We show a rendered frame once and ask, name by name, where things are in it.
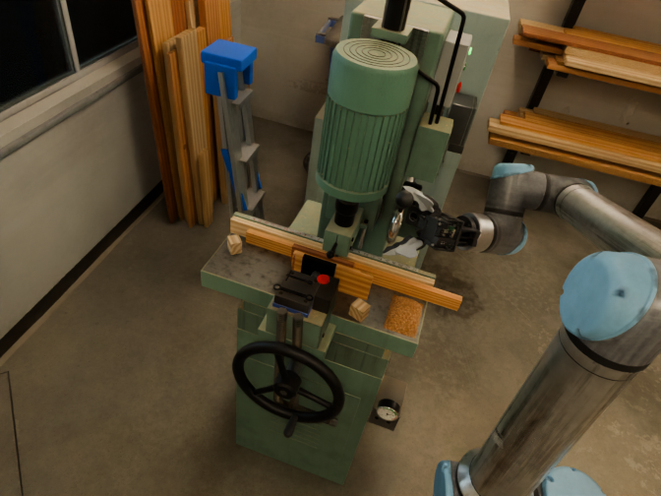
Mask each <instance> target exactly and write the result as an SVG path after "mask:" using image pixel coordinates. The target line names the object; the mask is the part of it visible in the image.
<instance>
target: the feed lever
mask: <svg viewBox="0 0 661 496"><path fill-rule="evenodd" d="M403 186H410V187H413V188H415V189H417V190H419V191H421V190H422V185H420V184H417V183H416V182H415V181H413V182H409V181H404V183H403ZM395 201H396V204H397V205H398V206H399V207H401V208H403V209H406V208H409V207H410V206H415V202H414V197H413V195H412V193H411V192H409V191H407V190H403V189H401V191H400V192H398V193H397V195H396V197H395Z"/></svg>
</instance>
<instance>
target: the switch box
mask: <svg viewBox="0 0 661 496"><path fill-rule="evenodd" d="M457 34H458V31H452V30H450V31H449V33H448V36H447V38H446V40H445V43H444V46H443V50H442V53H441V57H440V60H439V64H438V67H437V71H436V74H435V78H434V80H435V81H436V82H438V83H439V85H440V94H439V98H438V102H437V105H440V101H441V97H442V93H443V89H444V86H445V82H446V78H447V74H448V70H449V66H450V62H451V57H452V53H453V49H454V45H455V41H456V37H457ZM471 41H472V35H471V34H468V33H464V32H463V33H462V36H461V40H460V44H459V48H458V51H457V54H456V58H455V62H454V65H453V69H452V73H451V79H450V83H449V87H448V91H447V94H446V98H445V102H444V107H450V106H451V103H452V100H453V97H454V94H455V91H456V88H457V85H458V81H459V78H460V75H461V72H462V69H463V66H464V63H465V60H466V57H467V53H468V50H469V47H470V44H471ZM435 92H436V87H435V86H434V85H432V87H431V91H430V94H429V98H428V102H430V103H433V101H434V96H435Z"/></svg>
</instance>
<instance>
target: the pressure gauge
mask: <svg viewBox="0 0 661 496"><path fill-rule="evenodd" d="M399 411H400V406H399V404H398V403H397V402H395V401H393V400H390V399H382V400H380V401H379V403H378V407H377V410H376V413H377V415H378V417H380V418H381V419H383V420H386V421H396V420H398V415H399ZM387 413H388V414H390V415H387Z"/></svg>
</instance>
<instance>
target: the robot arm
mask: <svg viewBox="0 0 661 496"><path fill-rule="evenodd" d="M534 169H535V168H534V166H533V165H532V164H524V163H497V164H496V165H495V166H494V168H493V172H492V176H491V177H490V179H491V181H490V185H489V190H488V195H487V200H486V204H485V210H484V214H483V215H481V214H475V213H464V214H462V215H461V216H459V217H453V216H451V215H449V214H447V213H442V210H441V209H440V208H439V204H438V202H437V201H436V200H435V199H434V198H432V197H430V196H428V195H426V194H424V193H423V192H421V191H419V190H417V189H415V188H413V187H410V186H402V189H403V190H407V191H409V192H411V193H412V195H413V197H414V202H415V206H410V207H409V208H408V211H407V215H406V218H405V222H406V223H407V224H410V225H413V226H415V227H416V228H415V230H416V234H417V236H418V237H413V236H411V235H407V236H406V237H404V239H403V240H402V241H400V242H395V243H394V244H393V245H392V246H388V247H387V248H386V249H385V250H384V251H383V254H384V255H388V256H394V255H400V256H403V257H406V258H409V259H411V258H415V257H416V256H417V250H420V249H422V248H424V247H425V246H426V244H427V245H428V246H430V247H431V248H433V249H435V250H436V251H447V252H454V249H455V246H456V247H457V248H458V249H460V250H462V251H466V253H470V252H480V253H490V254H497V255H512V254H515V253H517V252H518V251H520V250H521V249H522V248H523V246H524V245H525V243H526V240H527V235H528V233H527V228H526V226H525V224H524V223H523V221H522V219H523V214H524V210H525V209H530V210H534V211H540V212H545V213H551V214H555V215H557V216H558V217H560V218H561V219H562V220H564V221H566V222H567V223H569V224H570V225H571V226H572V227H574V228H575V229H576V230H577V231H578V232H580V233H581V234H582V235H583V236H585V237H586V238H587V239H588V240H589V241H591V242H592V243H593V244H594V245H596V246H597V247H598V248H599V249H600V250H602V252H596V253H593V254H591V255H588V256H587V257H585V258H583V259H582V260H581V261H579V262H578V263H577V264H576V265H575V266H574V267H573V269H572V270H571V272H570V273H569V275H568V277H567V279H566V281H565V283H564V285H563V290H564V293H563V294H562V295H561V296H560V316H561V320H562V322H563V323H562V325H561V326H560V328H559V330H558V331H557V333H556V334H555V336H554V337H553V339H552V340H551V342H550V343H549V345H548V346H547V348H546V349H545V351H544V353H543V354H542V356H541V357H540V359H539V360H538V362H537V363H536V365H535V366H534V368H533V369H532V371H531V372H530V374H529V375H528V377H527V379H526V380H525V382H524V383H523V385H522V386H521V388H520V389H519V391H518V392H517V394H516V395H515V397H514V398H513V400H512V402H511V404H510V405H509V407H508V408H507V410H506V411H505V413H504V414H503V416H502V417H501V419H500V420H499V422H498V423H497V425H496V427H495V428H494V430H493V431H492V433H491V434H490V436H489V437H488V439H487V440H486V442H485V443H484V445H483V446H482V447H480V448H475V449H472V450H470V451H469V452H467V453H466V454H465V455H464V456H463V457H462V458H461V460H460V462H453V461H451V460H447V461H440V462H439V463H438V465H437V468H436V473H435V480H434V496H606V494H604V493H603V491H602V490H601V487H600V486H599V485H598V484H597V483H596V482H595V481H594V480H593V479H592V478H591V477H590V476H588V475H587V474H585V473H584V472H582V471H580V470H578V469H576V468H573V467H569V466H558V467H555V466H556V465H557V464H558V463H559V462H560V461H561V460H562V459H563V457H564V456H565V455H566V454H567V453H568V452H569V451H570V450H571V448H572V447H573V446H574V445H575V444H576V443H577V442H578V441H579V439H580V438H581V437H582V436H583V435H584V434H585V433H586V432H587V430H588V429H589V428H590V427H591V426H592V425H593V424H594V423H595V421H596V420H597V419H598V418H599V417H600V416H601V415H602V414H603V412H604V411H605V410H606V409H607V408H608V407H609V406H610V405H611V404H612V402H613V401H614V400H615V399H616V398H617V397H618V396H619V395H620V393H621V392H622V391H623V390H624V389H625V388H626V387H627V386H628V384H629V383H630V382H631V381H632V380H633V379H634V378H635V376H636V375H637V374H638V373H639V372H641V371H643V370H644V369H646V368H647V367H648V366H649V364H650V363H651V362H652V361H653V360H654V359H655V358H656V357H657V356H658V355H659V353H661V230H660V229H658V228H657V227H655V226H653V225H652V224H650V223H648V222H647V221H645V220H643V219H641V218H640V217H637V216H636V215H634V214H632V213H630V212H629V211H627V210H625V209H624V208H622V207H620V206H619V205H617V204H615V203H613V202H612V201H610V200H608V199H607V198H605V197H603V196H601V195H600V194H598V190H597V188H596V186H595V184H594V183H593V182H591V181H588V180H586V179H583V178H571V177H565V176H560V175H554V174H548V173H543V172H538V171H533V170H534ZM453 244H454V245H453ZM451 247H452V248H451ZM439 248H444V249H439Z"/></svg>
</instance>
